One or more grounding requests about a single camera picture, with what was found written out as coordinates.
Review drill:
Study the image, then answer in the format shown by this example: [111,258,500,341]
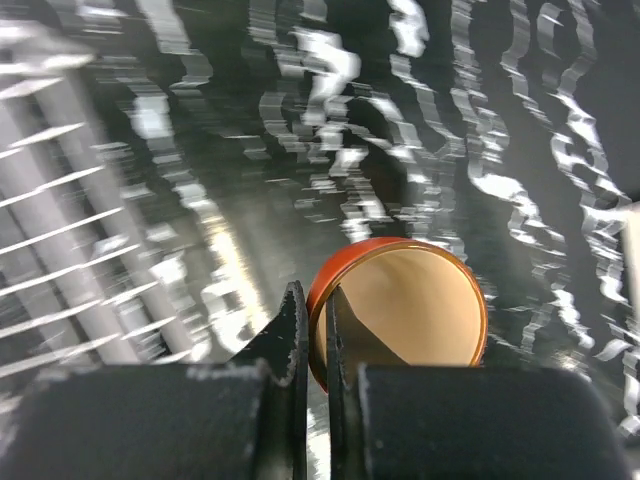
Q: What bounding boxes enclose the white wire dish rack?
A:
[1,47,210,378]

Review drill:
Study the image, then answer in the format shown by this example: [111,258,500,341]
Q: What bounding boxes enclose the orange cup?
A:
[306,237,488,389]

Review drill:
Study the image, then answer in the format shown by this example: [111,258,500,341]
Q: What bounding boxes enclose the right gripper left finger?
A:
[1,282,309,479]

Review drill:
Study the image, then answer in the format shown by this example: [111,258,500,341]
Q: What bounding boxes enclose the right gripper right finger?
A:
[326,289,632,479]

